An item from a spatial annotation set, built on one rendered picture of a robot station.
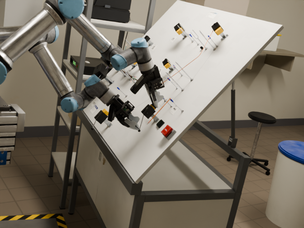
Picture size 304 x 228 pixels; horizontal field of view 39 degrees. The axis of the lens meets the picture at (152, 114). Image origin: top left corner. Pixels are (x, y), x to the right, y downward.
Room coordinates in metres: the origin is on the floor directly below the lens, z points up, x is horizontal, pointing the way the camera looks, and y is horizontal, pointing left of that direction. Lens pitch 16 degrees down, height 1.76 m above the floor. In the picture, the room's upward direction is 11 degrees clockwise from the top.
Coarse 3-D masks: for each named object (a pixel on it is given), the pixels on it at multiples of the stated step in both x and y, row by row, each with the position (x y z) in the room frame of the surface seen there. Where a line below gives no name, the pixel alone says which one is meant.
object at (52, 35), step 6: (0, 30) 2.22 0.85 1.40; (6, 30) 2.21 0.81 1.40; (12, 30) 2.20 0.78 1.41; (54, 30) 2.19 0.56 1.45; (0, 36) 2.21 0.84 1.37; (6, 36) 2.21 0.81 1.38; (48, 36) 2.13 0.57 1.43; (54, 36) 2.19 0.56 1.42; (0, 42) 2.23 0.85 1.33; (48, 42) 2.17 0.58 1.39
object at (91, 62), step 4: (72, 56) 3.32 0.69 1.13; (76, 56) 3.35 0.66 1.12; (72, 60) 3.26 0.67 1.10; (76, 60) 3.19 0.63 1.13; (88, 60) 3.27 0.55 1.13; (92, 60) 3.30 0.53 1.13; (96, 60) 3.33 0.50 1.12; (100, 60) 3.37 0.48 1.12; (72, 64) 3.25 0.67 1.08; (76, 64) 3.14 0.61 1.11; (88, 64) 3.12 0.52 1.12; (92, 64) 3.15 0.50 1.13; (96, 64) 3.18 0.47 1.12; (104, 64) 3.23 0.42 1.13; (76, 68) 3.12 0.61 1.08; (84, 68) 3.04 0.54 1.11; (88, 68) 3.05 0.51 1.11; (92, 68) 3.06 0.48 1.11; (108, 68) 3.11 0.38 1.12; (112, 68) 3.14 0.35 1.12; (84, 72) 3.04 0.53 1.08; (88, 72) 3.05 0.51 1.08; (92, 72) 3.06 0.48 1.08; (108, 72) 3.12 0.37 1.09
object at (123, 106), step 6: (114, 102) 2.08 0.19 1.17; (120, 102) 2.09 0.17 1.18; (126, 102) 2.10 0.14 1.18; (114, 108) 2.10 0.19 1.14; (120, 108) 2.08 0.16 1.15; (126, 108) 2.10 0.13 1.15; (132, 108) 2.10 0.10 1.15; (114, 114) 2.10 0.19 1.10; (120, 114) 2.09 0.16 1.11; (126, 114) 2.06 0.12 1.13
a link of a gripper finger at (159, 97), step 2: (156, 92) 2.11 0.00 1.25; (156, 94) 2.11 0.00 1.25; (158, 94) 2.11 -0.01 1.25; (156, 96) 2.11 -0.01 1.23; (158, 96) 2.11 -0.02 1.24; (160, 96) 2.12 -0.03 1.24; (162, 96) 2.12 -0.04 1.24; (152, 98) 2.10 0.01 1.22; (156, 98) 2.11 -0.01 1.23; (158, 98) 2.11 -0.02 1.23; (160, 98) 2.12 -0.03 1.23; (162, 98) 2.12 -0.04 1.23; (156, 100) 2.10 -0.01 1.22; (158, 100) 2.12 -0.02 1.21; (160, 100) 2.12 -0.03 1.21; (154, 102) 2.10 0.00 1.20; (156, 102) 2.10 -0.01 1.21; (158, 102) 2.12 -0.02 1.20; (154, 104) 2.12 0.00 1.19; (156, 104) 2.11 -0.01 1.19; (156, 106) 2.12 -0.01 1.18
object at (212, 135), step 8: (200, 128) 2.55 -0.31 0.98; (208, 128) 2.51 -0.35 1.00; (208, 136) 2.45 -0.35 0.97; (216, 136) 2.39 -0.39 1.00; (224, 144) 2.29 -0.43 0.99; (232, 144) 2.24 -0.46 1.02; (232, 152) 2.21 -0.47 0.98; (240, 152) 2.19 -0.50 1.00; (240, 160) 2.14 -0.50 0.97; (248, 160) 2.12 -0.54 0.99; (240, 168) 2.12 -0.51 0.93; (240, 176) 2.11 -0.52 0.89; (240, 184) 2.12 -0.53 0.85
